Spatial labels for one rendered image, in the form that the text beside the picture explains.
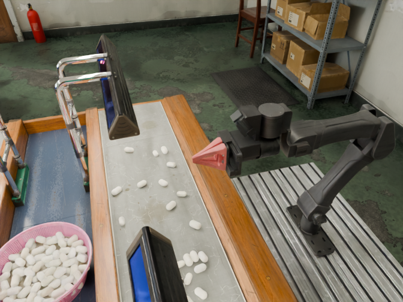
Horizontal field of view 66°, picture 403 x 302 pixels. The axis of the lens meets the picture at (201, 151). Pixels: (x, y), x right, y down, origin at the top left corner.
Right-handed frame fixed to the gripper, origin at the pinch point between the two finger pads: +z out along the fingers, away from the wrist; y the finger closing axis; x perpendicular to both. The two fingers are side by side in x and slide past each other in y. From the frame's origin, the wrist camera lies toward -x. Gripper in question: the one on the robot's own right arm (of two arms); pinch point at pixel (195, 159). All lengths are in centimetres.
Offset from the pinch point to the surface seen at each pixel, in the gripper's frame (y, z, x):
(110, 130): -16.2, 18.0, -0.7
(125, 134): -16.0, 14.7, 1.0
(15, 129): -74, 61, 29
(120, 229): -11.2, 22.0, 32.1
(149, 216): -13.9, 12.9, 32.4
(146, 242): 22.2, 13.8, -4.8
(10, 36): -424, 148, 95
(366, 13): -178, -196, 35
